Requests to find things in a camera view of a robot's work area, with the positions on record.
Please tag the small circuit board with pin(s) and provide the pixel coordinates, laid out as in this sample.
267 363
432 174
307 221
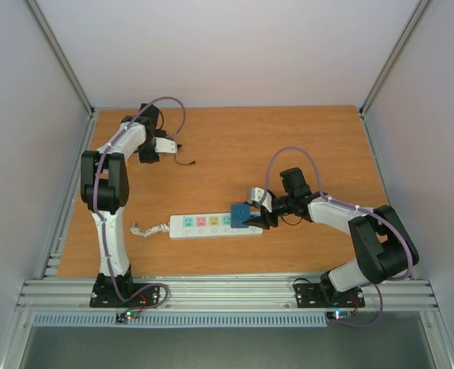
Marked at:
339 315
127 316

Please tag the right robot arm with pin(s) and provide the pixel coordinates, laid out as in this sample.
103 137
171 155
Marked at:
383 248

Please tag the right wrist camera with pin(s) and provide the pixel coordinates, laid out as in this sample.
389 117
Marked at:
259 195

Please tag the left small circuit board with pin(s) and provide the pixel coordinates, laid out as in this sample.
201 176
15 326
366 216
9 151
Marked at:
127 316

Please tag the right small circuit board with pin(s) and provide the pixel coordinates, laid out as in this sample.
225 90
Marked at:
339 315

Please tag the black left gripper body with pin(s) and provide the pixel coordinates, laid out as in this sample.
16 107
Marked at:
144 154

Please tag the aluminium rail frame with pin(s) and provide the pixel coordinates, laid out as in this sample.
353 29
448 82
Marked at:
409 121

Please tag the dark blue cube adapter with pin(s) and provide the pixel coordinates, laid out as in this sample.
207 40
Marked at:
240 213

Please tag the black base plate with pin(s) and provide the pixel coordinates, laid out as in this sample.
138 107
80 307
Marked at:
324 295
134 295

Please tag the black power adapter with cable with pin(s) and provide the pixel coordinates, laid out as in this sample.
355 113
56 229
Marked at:
184 163

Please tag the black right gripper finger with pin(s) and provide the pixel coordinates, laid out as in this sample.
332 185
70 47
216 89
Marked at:
253 204
259 221

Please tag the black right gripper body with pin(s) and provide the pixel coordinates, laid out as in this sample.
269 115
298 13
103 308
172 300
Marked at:
270 219

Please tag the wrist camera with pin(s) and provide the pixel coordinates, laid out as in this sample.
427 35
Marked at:
259 195
166 146

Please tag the white power strip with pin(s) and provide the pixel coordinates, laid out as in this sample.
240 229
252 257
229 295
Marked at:
214 225

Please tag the grey slotted cable duct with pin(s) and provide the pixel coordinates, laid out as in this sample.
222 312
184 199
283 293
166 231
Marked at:
181 319

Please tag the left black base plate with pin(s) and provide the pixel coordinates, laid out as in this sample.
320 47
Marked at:
134 295

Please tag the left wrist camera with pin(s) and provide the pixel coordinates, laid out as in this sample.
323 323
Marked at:
166 146

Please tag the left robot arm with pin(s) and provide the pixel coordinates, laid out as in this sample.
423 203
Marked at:
104 187

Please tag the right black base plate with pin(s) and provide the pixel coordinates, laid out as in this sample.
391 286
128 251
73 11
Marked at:
324 295

